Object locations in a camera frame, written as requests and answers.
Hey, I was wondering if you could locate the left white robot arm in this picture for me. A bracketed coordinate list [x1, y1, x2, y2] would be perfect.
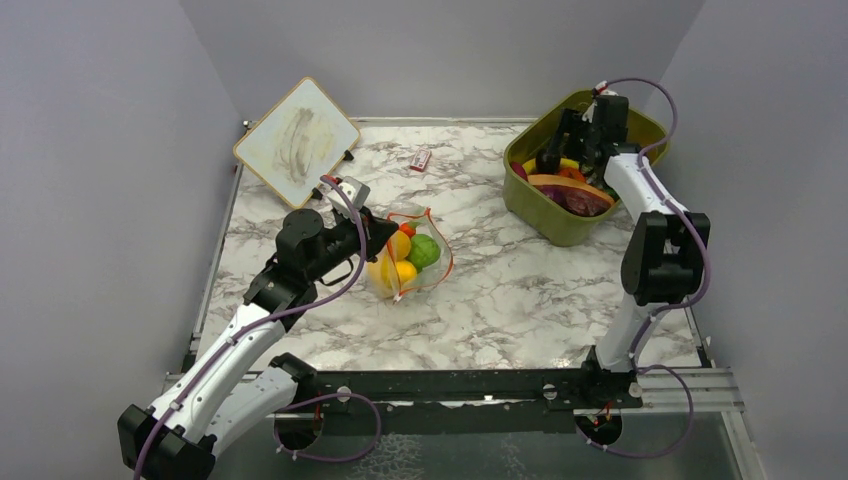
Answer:
[117, 207, 399, 479]

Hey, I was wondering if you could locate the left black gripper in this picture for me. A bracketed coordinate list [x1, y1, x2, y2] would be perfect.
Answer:
[306, 204, 400, 282]

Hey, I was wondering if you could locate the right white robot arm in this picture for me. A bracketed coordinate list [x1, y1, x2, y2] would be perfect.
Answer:
[527, 90, 710, 407]

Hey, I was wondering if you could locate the small orange toy pumpkin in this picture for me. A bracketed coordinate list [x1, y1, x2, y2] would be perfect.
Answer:
[557, 167, 587, 183]

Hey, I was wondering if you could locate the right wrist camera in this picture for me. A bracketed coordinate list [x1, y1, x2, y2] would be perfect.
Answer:
[592, 80, 617, 99]

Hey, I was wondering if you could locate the small whiteboard with wooden frame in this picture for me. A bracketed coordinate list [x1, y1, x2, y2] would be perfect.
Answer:
[233, 77, 360, 208]

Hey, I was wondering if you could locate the orange toy carrot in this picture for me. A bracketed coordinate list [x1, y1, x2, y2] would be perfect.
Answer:
[399, 222, 418, 238]

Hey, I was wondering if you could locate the small red white box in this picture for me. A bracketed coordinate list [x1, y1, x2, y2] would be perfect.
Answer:
[409, 148, 432, 172]

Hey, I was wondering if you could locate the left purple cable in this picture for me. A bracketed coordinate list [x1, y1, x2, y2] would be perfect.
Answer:
[132, 174, 369, 480]

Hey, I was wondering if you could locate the yellow toy banana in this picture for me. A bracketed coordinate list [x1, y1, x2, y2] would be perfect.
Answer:
[522, 157, 580, 175]

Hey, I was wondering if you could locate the yellow toy lemon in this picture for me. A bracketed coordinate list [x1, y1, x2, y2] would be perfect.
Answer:
[395, 260, 418, 286]

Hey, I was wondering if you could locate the olive green plastic bin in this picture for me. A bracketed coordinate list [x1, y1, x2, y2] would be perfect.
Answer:
[502, 90, 630, 247]

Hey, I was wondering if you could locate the clear zip top bag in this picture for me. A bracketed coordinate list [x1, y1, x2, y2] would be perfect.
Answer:
[366, 205, 454, 302]

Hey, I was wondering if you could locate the yellow toy bell pepper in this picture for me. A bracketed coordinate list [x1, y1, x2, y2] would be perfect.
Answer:
[366, 255, 395, 298]

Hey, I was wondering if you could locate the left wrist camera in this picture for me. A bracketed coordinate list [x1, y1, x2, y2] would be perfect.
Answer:
[327, 177, 371, 220]

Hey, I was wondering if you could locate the red toy steak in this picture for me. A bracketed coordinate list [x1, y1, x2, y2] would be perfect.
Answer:
[537, 185, 612, 217]

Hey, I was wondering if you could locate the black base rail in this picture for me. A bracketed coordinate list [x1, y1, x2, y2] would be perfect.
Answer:
[293, 368, 643, 436]

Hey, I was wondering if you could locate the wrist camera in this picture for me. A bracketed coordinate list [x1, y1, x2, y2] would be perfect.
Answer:
[327, 177, 371, 220]
[592, 80, 617, 99]

